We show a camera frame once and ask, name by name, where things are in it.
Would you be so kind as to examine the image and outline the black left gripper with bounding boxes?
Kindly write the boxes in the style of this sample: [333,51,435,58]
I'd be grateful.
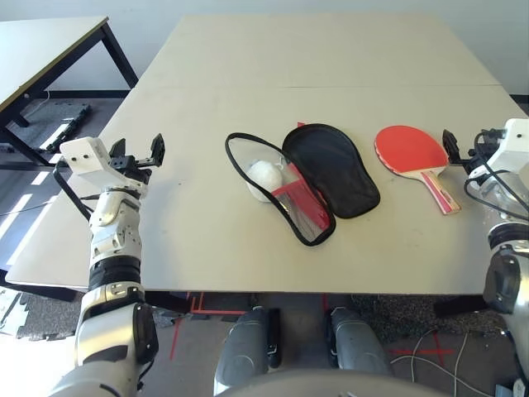
[107,132,167,185]

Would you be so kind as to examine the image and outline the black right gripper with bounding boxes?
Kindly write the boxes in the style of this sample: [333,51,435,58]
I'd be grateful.
[442,128,492,178]

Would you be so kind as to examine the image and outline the red ping-pong paddle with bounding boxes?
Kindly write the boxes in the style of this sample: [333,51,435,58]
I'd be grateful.
[374,125,462,216]

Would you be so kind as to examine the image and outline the red black paddle case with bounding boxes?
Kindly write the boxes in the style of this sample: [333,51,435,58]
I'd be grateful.
[225,122,381,248]

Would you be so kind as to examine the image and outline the white plush charm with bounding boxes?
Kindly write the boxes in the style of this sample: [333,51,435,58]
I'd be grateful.
[246,160,286,203]

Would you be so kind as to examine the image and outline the black floor mat piece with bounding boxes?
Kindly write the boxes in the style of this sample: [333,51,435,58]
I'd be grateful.
[39,103,92,152]

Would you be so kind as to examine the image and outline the black-framed side table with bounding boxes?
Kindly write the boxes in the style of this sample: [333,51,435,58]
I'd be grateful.
[0,16,140,166]

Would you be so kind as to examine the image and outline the dark speckled foam floor mat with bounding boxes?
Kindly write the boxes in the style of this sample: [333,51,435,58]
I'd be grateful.
[0,289,86,342]
[350,293,509,344]

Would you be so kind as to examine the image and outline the red floor tape cross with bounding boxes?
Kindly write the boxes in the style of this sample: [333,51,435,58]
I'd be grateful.
[388,332,455,367]

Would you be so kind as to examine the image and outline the grey right robot leg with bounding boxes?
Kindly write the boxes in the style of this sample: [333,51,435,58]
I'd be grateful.
[328,306,393,375]

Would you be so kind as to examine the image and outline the grey robot leg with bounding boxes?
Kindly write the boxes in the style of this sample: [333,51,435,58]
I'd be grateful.
[213,305,283,397]
[328,306,393,375]

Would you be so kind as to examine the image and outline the grey left robot leg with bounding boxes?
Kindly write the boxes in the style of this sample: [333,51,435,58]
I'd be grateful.
[213,305,283,397]

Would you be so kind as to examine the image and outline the grey robot torso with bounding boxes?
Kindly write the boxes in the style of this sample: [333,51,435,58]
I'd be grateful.
[214,370,447,397]

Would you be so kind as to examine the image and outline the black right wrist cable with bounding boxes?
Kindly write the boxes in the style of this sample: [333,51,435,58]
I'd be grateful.
[465,128,529,220]

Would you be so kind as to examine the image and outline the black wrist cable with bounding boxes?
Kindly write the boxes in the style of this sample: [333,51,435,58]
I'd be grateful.
[465,128,529,220]
[53,163,100,220]

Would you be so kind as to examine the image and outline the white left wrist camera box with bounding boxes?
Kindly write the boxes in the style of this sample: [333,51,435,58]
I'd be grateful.
[59,137,125,184]

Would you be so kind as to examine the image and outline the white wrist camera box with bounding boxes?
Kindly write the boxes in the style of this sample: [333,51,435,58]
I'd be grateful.
[491,118,529,166]
[59,137,125,184]

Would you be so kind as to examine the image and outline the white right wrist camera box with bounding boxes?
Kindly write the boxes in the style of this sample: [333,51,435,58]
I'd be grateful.
[491,118,529,166]

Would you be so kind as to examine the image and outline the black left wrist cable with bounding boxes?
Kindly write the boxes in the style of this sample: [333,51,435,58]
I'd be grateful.
[53,163,100,220]

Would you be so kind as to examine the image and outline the black main table frame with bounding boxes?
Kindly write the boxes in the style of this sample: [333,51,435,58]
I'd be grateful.
[0,268,497,319]

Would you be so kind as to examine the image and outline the white floor cable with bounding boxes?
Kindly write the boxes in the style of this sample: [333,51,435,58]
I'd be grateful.
[452,330,505,397]
[390,326,439,385]

